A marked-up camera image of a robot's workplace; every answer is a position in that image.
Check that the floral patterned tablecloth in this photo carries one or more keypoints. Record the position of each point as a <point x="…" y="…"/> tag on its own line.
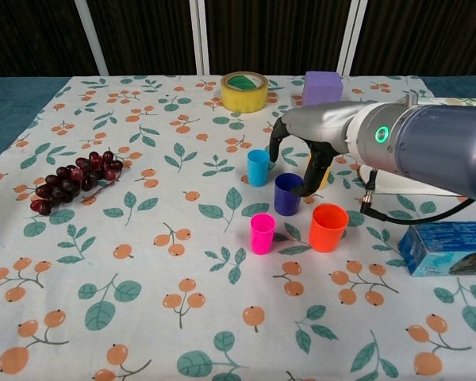
<point x="162" y="258"/>

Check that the clear plastic water bottle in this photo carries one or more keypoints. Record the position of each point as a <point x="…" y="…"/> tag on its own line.
<point x="460" y="102"/>

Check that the dark red grape bunch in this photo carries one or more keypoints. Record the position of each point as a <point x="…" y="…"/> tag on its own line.
<point x="71" y="182"/>

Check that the pink plastic cup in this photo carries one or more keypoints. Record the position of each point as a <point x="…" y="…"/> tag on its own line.
<point x="262" y="238"/>

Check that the large orange plastic cup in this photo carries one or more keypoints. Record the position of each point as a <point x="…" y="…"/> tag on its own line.
<point x="327" y="230"/>

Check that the dark blue plastic cup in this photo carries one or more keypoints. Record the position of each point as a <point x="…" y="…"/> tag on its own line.
<point x="285" y="200"/>

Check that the teal table cover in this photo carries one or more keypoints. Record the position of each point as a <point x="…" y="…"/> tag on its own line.
<point x="8" y="103"/>

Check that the light blue plastic cup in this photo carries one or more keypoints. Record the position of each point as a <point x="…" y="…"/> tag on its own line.
<point x="257" y="172"/>

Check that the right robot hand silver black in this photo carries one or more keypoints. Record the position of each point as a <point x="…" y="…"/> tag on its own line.
<point x="321" y="123"/>

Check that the blue cardboard box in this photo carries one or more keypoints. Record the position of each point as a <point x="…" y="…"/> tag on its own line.
<point x="440" y="248"/>

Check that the purple foam block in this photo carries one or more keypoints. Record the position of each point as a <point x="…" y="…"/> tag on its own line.
<point x="321" y="89"/>

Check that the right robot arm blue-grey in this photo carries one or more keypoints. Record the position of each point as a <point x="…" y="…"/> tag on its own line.
<point x="440" y="139"/>

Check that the white partition frame post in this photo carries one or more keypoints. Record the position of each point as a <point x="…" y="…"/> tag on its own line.
<point x="351" y="35"/>
<point x="200" y="35"/>
<point x="91" y="35"/>

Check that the yellow packing tape roll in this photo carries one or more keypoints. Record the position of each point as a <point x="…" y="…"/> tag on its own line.
<point x="244" y="99"/>

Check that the yellow plastic cup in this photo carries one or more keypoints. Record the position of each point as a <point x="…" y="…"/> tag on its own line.
<point x="326" y="178"/>

